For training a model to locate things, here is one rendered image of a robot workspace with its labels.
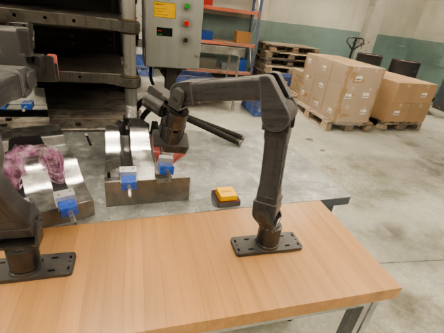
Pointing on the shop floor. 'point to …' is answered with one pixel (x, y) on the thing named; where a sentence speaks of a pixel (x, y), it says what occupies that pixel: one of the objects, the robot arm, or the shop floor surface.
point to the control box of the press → (171, 36)
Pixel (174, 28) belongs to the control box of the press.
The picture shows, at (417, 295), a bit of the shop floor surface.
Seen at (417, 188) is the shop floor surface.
